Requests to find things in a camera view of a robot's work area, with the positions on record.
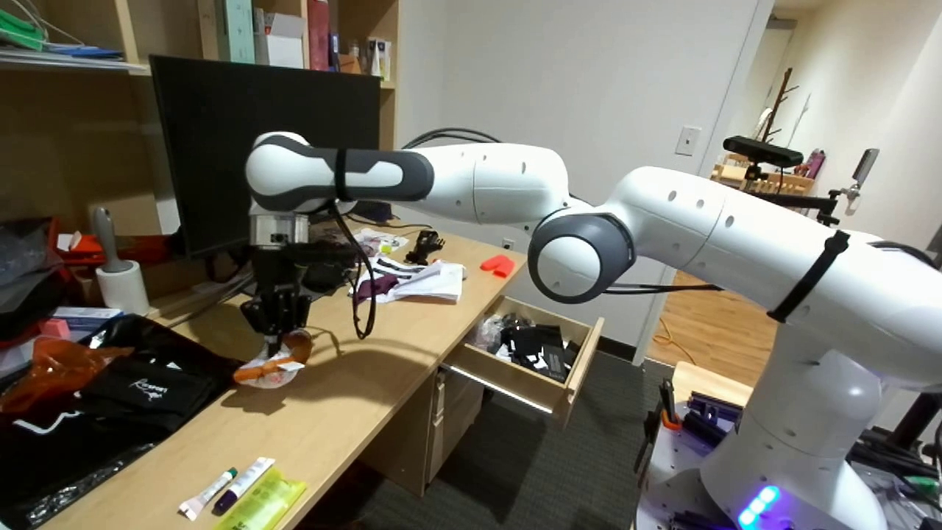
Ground green packet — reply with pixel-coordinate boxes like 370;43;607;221
216;469;310;530

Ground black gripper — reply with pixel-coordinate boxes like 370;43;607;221
238;245;317;360

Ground wooden shelf unit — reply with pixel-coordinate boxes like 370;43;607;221
0;0;401;308

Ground black headband strap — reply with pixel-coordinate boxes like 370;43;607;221
404;226;447;267

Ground open wooden drawer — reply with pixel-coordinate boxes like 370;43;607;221
442;293;607;426

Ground white robot base platform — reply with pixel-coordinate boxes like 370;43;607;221
629;421;893;530

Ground purple plastic parts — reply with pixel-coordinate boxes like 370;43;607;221
673;389;740;451

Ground white wall switch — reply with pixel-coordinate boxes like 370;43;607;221
670;124;706;158

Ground orange plastic bag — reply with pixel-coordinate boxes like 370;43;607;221
0;335;133;414

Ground white card box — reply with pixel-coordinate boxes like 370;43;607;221
361;33;394;81

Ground phone on black mount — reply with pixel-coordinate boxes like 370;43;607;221
826;143;882;214

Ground black computer monitor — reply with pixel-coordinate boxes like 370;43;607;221
146;53;386;315

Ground purple cloth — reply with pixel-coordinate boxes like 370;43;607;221
357;270;401;304

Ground green item on shelf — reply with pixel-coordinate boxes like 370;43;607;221
0;6;46;53

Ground black band on arm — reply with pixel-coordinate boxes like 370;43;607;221
766;226;854;326

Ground white cup with brush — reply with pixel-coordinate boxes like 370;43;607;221
88;202;151;318

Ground white folded papers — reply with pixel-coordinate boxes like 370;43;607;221
357;252;467;305

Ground brown triangular object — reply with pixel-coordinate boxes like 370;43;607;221
333;43;364;76

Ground light wooden desk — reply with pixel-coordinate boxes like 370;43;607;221
37;211;534;530

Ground white bag in drawer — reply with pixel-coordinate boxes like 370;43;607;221
466;313;508;355

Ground black plastic bag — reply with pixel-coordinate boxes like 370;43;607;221
0;313;245;530

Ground red bag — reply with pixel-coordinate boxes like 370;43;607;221
49;226;171;283

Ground white and brown plush toy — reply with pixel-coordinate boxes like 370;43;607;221
230;326;317;395

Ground black items in drawer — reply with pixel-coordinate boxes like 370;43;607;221
498;318;582;385

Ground red book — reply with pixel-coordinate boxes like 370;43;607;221
304;0;336;74

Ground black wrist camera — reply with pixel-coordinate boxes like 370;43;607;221
292;242;364;296

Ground red plastic case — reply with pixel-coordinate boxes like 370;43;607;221
478;251;520;283

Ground teal book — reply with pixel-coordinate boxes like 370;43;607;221
216;0;255;65

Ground black and white tube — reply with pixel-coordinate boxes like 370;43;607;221
208;452;279;517

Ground brown coat rack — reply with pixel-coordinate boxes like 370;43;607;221
754;65;803;148

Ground small white tube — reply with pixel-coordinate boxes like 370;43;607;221
174;464;241;525

